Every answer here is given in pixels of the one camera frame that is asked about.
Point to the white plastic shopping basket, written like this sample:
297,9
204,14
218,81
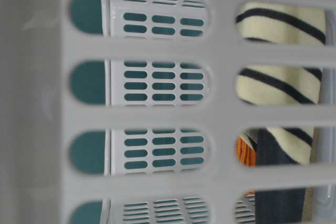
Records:
40,117

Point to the cream navy striped slipper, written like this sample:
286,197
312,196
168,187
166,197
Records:
280,85

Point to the orange striped fabric item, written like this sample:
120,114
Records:
244,153

